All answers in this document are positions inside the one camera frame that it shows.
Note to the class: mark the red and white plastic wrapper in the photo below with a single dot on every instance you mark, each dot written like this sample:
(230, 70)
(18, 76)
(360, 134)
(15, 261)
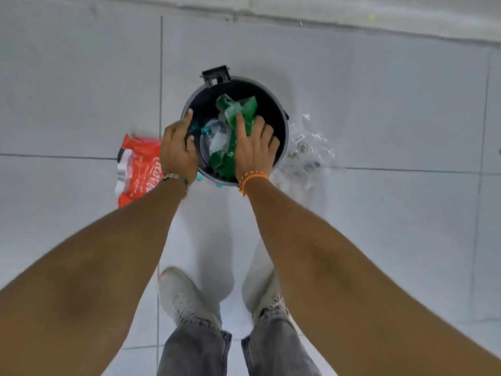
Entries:
(137, 172)

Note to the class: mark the person's right forearm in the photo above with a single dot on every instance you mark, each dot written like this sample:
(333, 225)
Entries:
(352, 293)

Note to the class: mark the clear plastic bag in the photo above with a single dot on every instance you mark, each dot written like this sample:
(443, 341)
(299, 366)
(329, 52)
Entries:
(307, 152)

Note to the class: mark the white right sneaker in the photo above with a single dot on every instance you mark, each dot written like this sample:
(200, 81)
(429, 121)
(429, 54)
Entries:
(270, 305)

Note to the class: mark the green plastic bag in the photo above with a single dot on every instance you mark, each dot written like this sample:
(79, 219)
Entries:
(245, 108)

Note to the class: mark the person's right middle finger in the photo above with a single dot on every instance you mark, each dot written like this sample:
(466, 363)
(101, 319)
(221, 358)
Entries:
(258, 126)

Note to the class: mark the white sneaker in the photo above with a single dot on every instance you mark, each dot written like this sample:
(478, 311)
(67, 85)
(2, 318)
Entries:
(270, 305)
(184, 297)

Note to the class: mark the person's right little finger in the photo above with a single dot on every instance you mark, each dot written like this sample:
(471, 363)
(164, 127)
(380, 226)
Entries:
(274, 144)

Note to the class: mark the white left sneaker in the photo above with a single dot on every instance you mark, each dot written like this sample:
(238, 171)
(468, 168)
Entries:
(184, 297)

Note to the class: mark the black round trash bin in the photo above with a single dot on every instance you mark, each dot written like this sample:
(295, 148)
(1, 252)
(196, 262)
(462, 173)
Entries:
(274, 113)

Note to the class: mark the person's left hand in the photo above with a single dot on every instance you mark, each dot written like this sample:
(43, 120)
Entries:
(176, 152)

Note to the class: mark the metal wrist watch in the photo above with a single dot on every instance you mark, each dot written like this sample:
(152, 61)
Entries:
(176, 177)

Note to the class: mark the person's left thumb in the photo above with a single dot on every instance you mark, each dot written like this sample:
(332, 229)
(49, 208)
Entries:
(191, 145)

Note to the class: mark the grey jeans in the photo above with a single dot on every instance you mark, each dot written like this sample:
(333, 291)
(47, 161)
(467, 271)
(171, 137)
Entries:
(195, 352)

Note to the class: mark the person's left forearm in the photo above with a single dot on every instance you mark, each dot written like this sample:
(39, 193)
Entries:
(86, 278)

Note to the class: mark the clear crumpled plastic bottle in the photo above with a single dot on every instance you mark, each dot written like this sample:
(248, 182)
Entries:
(217, 139)

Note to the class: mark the person's right hand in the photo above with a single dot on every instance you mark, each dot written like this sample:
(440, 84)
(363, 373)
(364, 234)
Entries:
(252, 156)

